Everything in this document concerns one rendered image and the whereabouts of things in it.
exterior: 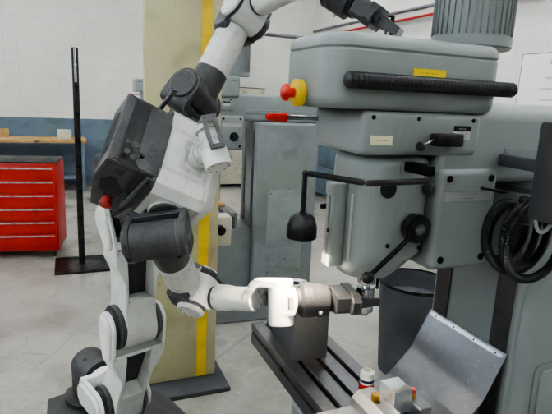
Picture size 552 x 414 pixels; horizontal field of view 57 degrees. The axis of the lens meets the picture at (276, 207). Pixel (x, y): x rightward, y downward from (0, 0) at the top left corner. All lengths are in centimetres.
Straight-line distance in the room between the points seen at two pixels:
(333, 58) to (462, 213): 52
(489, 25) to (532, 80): 524
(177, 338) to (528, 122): 237
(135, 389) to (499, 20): 156
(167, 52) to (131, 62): 732
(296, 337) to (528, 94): 535
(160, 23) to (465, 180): 196
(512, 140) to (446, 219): 27
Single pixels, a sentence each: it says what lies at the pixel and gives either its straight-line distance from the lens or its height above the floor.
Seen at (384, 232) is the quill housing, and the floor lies 144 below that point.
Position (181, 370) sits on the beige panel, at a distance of 331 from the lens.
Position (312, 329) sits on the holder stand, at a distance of 165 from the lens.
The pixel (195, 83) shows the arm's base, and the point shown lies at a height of 177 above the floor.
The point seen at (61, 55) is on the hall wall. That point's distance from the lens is 1009.
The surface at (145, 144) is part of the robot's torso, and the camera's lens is 126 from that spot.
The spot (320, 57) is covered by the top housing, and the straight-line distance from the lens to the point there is 112.
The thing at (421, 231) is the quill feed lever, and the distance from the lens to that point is 126.
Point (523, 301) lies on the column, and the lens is 152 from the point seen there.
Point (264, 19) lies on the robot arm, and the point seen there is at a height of 196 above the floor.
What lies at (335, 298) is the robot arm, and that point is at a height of 125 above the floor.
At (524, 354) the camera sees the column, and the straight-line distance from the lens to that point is 158.
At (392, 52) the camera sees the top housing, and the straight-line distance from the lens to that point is 115.
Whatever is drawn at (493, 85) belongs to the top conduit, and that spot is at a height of 180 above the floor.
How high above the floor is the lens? 175
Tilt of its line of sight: 12 degrees down
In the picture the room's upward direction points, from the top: 3 degrees clockwise
